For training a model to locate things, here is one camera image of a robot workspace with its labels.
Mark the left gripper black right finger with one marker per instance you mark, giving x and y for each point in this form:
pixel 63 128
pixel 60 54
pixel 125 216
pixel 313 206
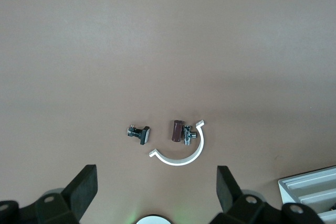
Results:
pixel 228 190

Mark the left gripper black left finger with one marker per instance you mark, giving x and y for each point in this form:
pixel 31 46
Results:
pixel 78 190

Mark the white drawer cabinet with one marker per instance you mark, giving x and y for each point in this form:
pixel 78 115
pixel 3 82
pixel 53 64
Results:
pixel 282 192

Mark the chrome valve fitting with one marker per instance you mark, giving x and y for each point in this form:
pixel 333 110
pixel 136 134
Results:
pixel 188 136

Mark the brown cylinder part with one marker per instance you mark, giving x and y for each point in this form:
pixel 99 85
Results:
pixel 176 130

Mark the black square switch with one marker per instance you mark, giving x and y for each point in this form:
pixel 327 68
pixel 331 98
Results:
pixel 141 134

